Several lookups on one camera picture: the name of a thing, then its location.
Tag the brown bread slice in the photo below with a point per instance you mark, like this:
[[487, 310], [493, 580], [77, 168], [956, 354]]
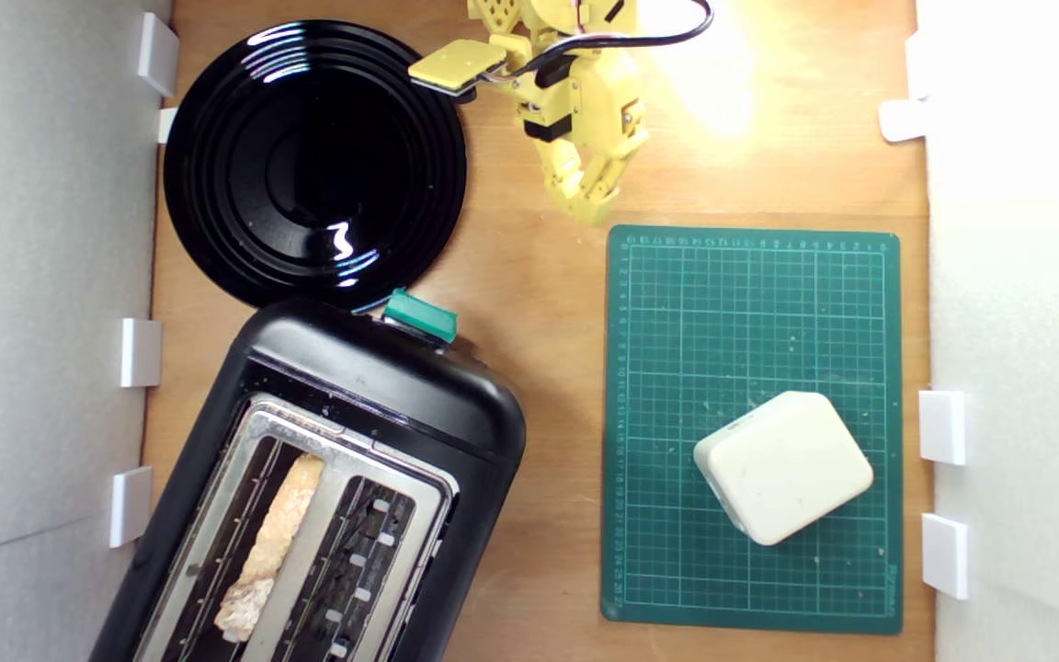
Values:
[[277, 533]]

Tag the black two-slot toaster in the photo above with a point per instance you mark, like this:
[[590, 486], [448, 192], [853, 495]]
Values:
[[382, 377]]

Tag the black plate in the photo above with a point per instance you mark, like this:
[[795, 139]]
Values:
[[309, 165]]

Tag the white block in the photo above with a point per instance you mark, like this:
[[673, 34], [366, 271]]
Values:
[[782, 469]]

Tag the green cutting mat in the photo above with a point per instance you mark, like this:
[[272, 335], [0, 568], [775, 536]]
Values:
[[677, 552]]

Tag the yellow gripper camera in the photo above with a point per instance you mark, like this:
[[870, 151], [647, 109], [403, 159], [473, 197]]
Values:
[[456, 64]]

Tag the white wall clip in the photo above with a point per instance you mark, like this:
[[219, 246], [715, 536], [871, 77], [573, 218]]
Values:
[[943, 427], [166, 124], [130, 506], [157, 53], [916, 64], [902, 119], [945, 555], [141, 352]]

